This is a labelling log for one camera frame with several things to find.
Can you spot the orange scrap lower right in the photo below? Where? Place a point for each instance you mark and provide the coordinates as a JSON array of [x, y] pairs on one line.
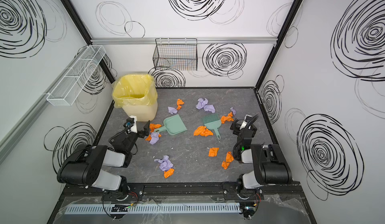
[[228, 159]]

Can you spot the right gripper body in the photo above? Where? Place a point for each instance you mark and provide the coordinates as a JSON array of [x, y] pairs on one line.
[[240, 127]]

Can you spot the white wire shelf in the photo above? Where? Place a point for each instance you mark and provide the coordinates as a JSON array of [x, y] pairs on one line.
[[83, 75]]

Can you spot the orange scrap lower middle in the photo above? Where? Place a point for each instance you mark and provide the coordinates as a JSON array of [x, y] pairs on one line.
[[213, 152]]

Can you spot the black wire basket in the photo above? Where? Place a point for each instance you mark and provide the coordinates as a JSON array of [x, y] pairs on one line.
[[176, 53]]

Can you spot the white slotted cable duct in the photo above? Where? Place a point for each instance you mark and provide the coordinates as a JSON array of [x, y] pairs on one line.
[[194, 208]]

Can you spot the green plastic dustpan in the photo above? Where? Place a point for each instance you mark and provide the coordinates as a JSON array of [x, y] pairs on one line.
[[173, 125]]

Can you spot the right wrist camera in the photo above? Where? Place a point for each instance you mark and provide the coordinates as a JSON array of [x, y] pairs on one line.
[[247, 118]]

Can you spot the orange scrap near back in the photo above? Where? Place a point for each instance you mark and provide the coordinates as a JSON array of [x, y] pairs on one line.
[[180, 103]]

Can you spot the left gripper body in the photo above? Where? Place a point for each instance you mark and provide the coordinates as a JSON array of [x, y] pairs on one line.
[[141, 131]]

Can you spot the purple scrap pair back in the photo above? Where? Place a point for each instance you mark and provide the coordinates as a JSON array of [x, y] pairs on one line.
[[203, 104]]

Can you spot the cream trash bin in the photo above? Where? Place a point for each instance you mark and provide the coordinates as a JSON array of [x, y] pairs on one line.
[[143, 113]]

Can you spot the green hand brush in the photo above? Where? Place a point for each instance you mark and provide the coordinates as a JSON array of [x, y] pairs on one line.
[[213, 123]]

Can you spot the purple scrap small back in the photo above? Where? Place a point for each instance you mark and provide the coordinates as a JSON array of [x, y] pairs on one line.
[[172, 110]]

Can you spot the purple scrap front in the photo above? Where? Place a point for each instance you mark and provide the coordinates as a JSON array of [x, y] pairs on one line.
[[165, 163]]

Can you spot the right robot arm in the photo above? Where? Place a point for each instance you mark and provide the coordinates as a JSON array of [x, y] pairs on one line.
[[269, 164]]

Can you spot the yellow bin liner bag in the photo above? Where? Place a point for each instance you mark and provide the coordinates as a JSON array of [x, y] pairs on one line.
[[134, 90]]

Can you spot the purple scrap far right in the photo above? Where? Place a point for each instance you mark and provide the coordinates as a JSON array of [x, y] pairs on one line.
[[233, 111]]

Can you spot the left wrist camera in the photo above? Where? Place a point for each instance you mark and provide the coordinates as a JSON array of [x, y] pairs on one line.
[[131, 125]]

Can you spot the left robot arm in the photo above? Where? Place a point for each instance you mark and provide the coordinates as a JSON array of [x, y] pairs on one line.
[[84, 166]]

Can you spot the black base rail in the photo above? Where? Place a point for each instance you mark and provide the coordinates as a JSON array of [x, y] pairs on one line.
[[225, 190]]

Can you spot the orange scrap by dustpan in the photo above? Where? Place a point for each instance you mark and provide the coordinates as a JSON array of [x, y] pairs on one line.
[[152, 129]]

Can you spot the orange scrap front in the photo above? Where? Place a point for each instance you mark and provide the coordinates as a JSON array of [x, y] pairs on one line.
[[168, 173]]

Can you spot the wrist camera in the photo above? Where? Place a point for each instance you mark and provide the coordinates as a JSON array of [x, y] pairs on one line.
[[131, 125], [247, 118]]

